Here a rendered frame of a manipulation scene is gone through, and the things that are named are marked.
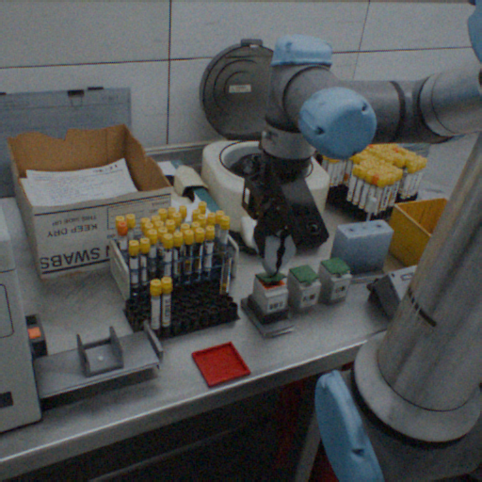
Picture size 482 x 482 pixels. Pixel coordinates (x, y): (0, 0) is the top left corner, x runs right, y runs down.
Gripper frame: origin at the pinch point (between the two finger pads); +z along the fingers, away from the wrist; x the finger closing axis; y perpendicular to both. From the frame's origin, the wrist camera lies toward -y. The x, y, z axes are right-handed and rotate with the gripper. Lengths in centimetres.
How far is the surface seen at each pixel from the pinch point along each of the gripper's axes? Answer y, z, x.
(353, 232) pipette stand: 5.5, 0.3, -19.5
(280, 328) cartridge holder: -3.8, 8.9, -0.1
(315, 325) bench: -4.2, 10.3, -7.1
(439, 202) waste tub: 10.4, 1.4, -45.9
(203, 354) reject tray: -3.6, 10.1, 13.3
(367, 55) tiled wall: 57, -15, -58
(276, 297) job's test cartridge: -1.8, 3.8, 0.3
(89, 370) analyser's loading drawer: -5.2, 4.8, 30.9
